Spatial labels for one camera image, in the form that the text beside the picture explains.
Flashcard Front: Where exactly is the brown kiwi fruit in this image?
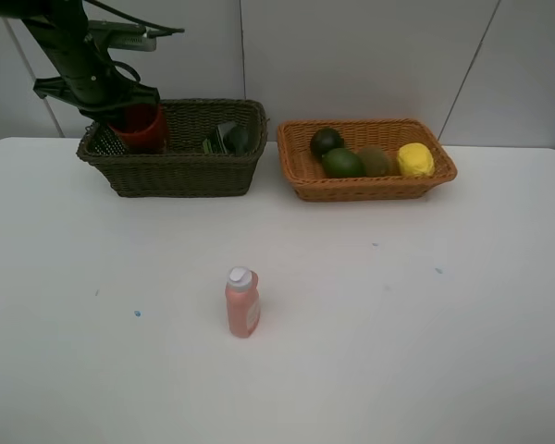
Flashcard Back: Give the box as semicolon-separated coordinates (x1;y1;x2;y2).
357;145;393;178

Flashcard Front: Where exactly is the dark brown wicker basket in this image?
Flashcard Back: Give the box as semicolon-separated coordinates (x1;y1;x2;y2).
77;99;267;198

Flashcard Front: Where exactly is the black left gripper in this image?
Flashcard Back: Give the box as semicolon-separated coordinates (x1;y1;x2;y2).
33;76;160;123

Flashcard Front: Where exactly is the dark mangosteen fruit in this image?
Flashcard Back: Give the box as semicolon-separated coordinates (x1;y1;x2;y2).
310;127;345;159

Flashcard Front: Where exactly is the green lime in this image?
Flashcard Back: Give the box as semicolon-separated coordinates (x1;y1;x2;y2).
322;148;365;179

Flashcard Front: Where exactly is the pink lotion bottle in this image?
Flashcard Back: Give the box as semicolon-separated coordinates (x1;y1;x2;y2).
225;266;261;339

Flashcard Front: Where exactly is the orange wicker basket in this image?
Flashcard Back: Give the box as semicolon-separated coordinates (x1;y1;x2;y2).
277;118;457;202

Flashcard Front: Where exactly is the red plastic cup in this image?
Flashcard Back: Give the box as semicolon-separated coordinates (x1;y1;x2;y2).
108;104;170;154

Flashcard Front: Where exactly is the dark green black bottle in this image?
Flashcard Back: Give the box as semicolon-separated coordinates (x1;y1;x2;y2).
202;121;250;156

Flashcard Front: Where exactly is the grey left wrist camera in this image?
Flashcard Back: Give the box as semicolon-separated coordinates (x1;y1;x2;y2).
85;20;157;52

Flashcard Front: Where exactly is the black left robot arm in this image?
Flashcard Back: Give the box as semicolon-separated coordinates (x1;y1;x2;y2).
0;1;172;127

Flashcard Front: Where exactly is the yellow lemon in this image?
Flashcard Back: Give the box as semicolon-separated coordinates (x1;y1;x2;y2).
397;142;436;177

